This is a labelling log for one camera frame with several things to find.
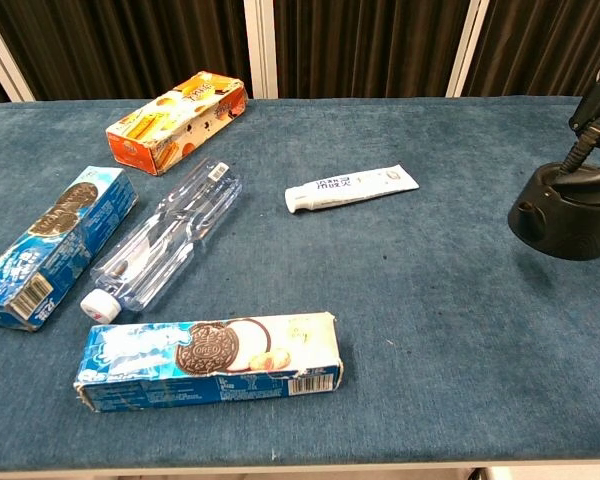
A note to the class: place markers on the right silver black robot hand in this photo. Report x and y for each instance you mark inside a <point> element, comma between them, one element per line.
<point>597,105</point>

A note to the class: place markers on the white toothpaste tube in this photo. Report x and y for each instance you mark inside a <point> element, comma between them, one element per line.
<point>350,189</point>

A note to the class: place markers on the blue table cloth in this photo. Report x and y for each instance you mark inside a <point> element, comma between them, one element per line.
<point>405,300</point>

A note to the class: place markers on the orange biscuit box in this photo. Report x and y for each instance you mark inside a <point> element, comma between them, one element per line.
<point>177,122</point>

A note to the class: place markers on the clear plastic water bottle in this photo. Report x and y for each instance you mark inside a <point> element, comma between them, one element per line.
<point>165,240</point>

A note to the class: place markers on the blue pink Oreo box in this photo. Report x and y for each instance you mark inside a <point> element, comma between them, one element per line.
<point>210,362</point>

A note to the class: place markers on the blue Oreo cookie box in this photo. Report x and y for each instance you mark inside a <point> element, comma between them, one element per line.
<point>55,245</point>

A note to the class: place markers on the white frame post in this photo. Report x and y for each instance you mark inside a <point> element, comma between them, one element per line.
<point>470,50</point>
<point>261,50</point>
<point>2,60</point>

